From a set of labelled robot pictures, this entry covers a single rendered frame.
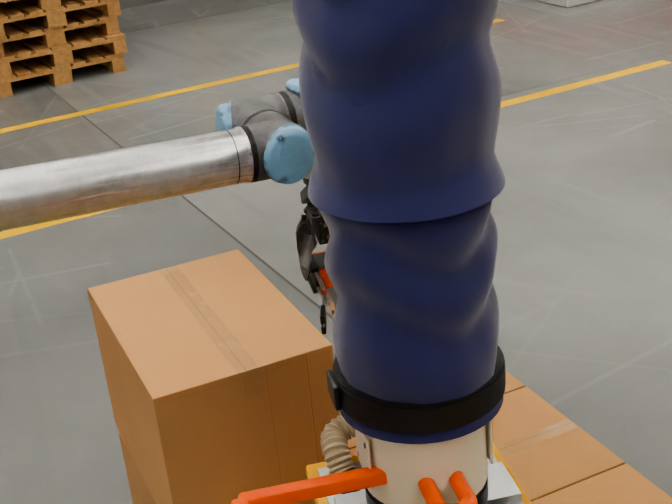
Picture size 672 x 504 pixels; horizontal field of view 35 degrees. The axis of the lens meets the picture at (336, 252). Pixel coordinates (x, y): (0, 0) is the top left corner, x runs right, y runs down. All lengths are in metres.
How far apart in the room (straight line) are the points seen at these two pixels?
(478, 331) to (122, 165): 0.59
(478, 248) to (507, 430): 1.46
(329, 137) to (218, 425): 1.19
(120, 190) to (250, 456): 0.93
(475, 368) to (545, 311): 3.07
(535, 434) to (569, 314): 1.72
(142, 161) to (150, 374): 0.79
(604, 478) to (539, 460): 0.16
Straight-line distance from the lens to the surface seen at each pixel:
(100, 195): 1.59
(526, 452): 2.64
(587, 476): 2.58
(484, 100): 1.21
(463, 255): 1.26
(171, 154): 1.62
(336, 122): 1.20
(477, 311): 1.31
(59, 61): 8.61
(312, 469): 1.66
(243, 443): 2.34
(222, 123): 1.78
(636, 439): 3.66
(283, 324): 2.41
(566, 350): 4.13
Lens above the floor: 2.08
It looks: 24 degrees down
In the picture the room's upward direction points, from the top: 6 degrees counter-clockwise
